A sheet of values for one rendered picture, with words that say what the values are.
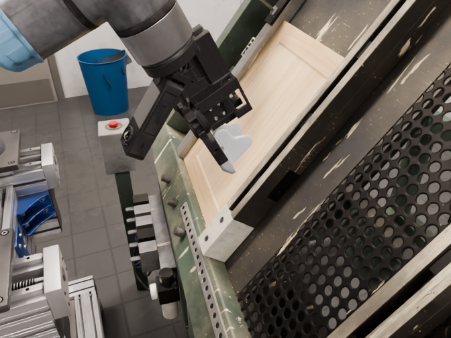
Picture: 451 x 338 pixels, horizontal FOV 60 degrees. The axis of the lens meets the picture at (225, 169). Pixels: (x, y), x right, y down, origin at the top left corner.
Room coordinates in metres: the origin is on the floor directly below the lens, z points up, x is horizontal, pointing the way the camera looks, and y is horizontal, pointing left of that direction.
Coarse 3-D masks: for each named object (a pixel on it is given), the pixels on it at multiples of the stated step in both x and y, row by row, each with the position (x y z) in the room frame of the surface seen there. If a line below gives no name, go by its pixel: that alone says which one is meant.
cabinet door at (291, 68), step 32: (288, 32) 1.18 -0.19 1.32; (256, 64) 1.20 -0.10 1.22; (288, 64) 1.07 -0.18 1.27; (320, 64) 0.95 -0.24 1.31; (256, 96) 1.08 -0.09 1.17; (288, 96) 0.96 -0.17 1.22; (256, 128) 0.97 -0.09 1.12; (192, 160) 1.11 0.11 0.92; (256, 160) 0.86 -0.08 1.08; (224, 192) 0.86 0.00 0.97
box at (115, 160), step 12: (120, 120) 1.38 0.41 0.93; (108, 132) 1.28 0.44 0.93; (120, 132) 1.28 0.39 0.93; (108, 144) 1.27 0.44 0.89; (120, 144) 1.28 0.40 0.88; (108, 156) 1.26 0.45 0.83; (120, 156) 1.28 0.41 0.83; (108, 168) 1.26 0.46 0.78; (120, 168) 1.27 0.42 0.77; (132, 168) 1.29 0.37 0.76
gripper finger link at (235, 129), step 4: (228, 124) 0.50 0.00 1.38; (232, 124) 0.50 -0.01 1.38; (236, 124) 0.50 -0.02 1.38; (228, 128) 0.50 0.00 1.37; (232, 128) 0.50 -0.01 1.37; (236, 128) 0.50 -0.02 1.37; (240, 128) 0.51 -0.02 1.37; (212, 132) 0.49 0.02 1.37; (232, 132) 0.50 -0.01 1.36; (236, 132) 0.50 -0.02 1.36; (240, 132) 0.51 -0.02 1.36; (220, 144) 0.49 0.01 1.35
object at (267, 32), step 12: (300, 0) 1.26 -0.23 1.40; (288, 12) 1.25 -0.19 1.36; (276, 24) 1.24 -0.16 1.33; (264, 36) 1.24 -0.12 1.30; (252, 48) 1.25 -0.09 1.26; (240, 60) 1.26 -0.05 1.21; (252, 60) 1.22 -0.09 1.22; (240, 72) 1.21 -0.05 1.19; (192, 132) 1.19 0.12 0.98; (180, 144) 1.20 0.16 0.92; (192, 144) 1.17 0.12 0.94; (180, 156) 1.16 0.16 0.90
